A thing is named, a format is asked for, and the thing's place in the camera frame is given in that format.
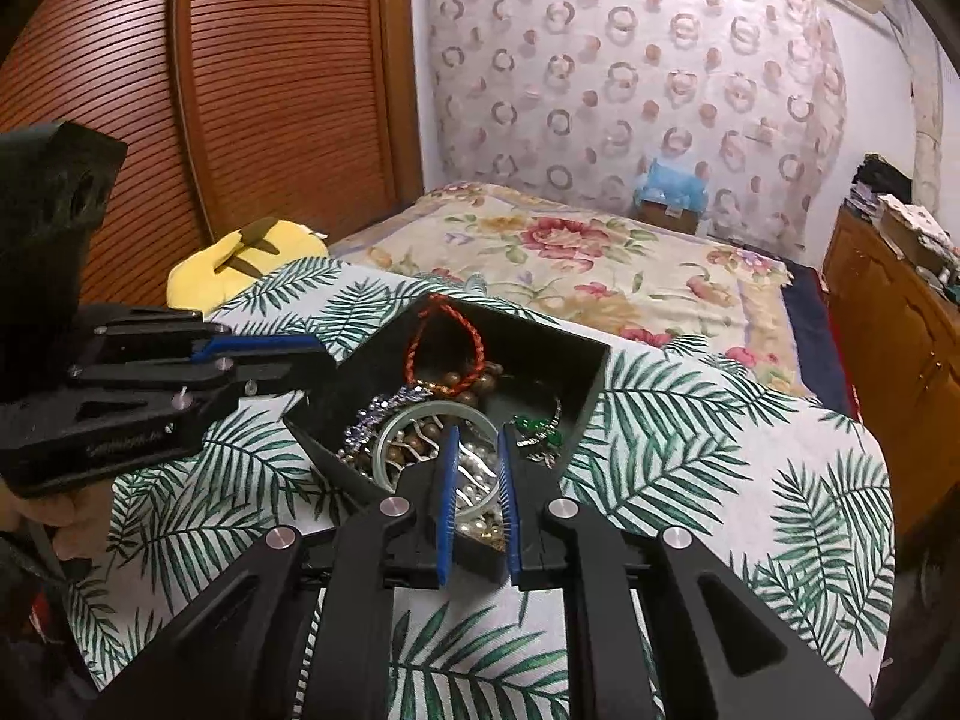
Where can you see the rhinestone hair clip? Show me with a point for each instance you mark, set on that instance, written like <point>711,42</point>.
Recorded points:
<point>379,416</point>

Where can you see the wooden slatted wardrobe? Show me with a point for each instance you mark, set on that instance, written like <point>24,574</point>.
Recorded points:
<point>285,90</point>

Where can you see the wrapped vertical pipe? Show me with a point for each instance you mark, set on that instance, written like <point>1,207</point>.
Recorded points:
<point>926,150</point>

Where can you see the leaf print cloth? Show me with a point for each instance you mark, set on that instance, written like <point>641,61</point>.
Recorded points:
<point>675,465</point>

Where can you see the person's left hand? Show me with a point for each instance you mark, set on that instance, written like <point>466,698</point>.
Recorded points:
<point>79,529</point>

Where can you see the brown cardboard box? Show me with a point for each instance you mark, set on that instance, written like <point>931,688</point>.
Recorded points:
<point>667,217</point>

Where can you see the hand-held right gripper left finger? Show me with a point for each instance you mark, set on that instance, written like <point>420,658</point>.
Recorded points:
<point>448,499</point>

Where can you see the group of cosmetic bottles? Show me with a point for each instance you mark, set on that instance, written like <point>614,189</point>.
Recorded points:
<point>949,281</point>

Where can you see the wooden dresser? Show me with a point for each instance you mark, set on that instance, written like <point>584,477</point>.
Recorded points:
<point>900,345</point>

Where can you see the blue plastic bag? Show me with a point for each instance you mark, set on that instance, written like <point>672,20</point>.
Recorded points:
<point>671,180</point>

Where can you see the pale green jade bangle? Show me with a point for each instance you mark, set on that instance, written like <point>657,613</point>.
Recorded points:
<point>431,411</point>

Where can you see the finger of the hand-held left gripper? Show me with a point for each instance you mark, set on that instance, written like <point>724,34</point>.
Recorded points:
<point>292,371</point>
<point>262,346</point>

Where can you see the black jewelry box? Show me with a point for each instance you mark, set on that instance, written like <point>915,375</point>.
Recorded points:
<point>525,345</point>

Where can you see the circle patterned curtain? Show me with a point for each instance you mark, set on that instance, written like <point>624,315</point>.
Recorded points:
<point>600,52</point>

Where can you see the pile of folded clothes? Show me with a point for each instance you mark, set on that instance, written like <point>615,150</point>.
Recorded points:
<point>877,184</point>

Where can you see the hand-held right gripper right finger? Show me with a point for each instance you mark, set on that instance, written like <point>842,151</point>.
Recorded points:
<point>508,499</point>

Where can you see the yellow plush toy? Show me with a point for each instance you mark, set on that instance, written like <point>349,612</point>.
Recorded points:
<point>225,270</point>

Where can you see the floral blanket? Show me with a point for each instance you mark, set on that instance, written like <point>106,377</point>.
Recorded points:
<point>570,262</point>

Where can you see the person's left forearm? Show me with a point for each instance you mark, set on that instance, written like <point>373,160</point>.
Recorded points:
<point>30,637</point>

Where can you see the navy blanket with red trim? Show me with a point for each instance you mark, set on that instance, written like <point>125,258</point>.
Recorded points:
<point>814,345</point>

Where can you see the box with floral cloth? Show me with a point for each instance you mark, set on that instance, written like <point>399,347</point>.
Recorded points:
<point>919,229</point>

